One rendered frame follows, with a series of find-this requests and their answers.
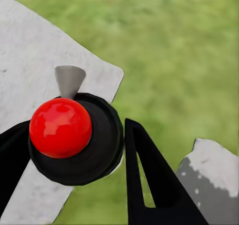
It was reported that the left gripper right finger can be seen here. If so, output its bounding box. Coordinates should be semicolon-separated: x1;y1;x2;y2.
124;118;209;225

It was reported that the pesticide atomizer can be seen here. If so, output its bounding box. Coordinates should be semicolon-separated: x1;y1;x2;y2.
28;65;124;186

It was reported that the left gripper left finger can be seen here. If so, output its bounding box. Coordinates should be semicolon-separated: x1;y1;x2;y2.
0;121;30;217

